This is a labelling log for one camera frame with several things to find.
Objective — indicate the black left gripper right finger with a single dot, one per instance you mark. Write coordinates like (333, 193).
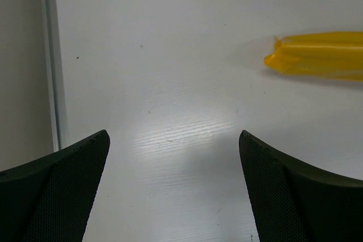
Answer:
(295, 201)

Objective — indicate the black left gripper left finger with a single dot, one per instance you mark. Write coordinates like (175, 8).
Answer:
(50, 198)

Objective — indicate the yellow Pastatime spaghetti bag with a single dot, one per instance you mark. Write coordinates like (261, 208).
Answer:
(331, 55)

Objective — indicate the aluminium table edge rail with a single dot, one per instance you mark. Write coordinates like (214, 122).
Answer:
(55, 78)

